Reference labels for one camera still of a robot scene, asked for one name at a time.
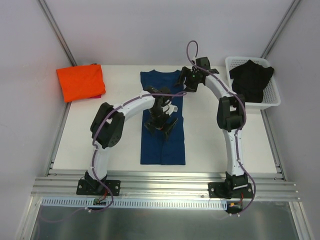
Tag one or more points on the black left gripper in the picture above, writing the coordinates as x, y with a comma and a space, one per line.
160, 124

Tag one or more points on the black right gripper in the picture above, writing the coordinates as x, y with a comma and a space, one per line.
186, 75

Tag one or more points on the blue t shirt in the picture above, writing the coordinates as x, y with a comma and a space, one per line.
155, 149

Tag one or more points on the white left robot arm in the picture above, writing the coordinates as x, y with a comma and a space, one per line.
107, 129

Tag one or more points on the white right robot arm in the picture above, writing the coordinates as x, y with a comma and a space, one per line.
231, 118

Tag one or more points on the black t shirt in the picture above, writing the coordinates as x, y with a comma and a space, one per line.
250, 79

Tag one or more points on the white plastic basket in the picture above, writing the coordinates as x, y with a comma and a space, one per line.
271, 96

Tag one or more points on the folded orange t shirt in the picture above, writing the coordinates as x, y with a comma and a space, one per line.
81, 82

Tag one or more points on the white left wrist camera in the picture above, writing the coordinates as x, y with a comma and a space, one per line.
172, 109

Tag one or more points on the aluminium mounting rail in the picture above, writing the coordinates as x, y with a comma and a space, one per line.
164, 185

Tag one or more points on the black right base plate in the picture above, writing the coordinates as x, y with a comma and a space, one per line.
222, 191

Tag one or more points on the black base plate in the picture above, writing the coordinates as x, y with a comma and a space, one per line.
222, 191
113, 187

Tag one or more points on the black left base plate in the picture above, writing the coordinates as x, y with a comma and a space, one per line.
113, 187

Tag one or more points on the white slotted cable duct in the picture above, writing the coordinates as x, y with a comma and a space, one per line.
134, 203

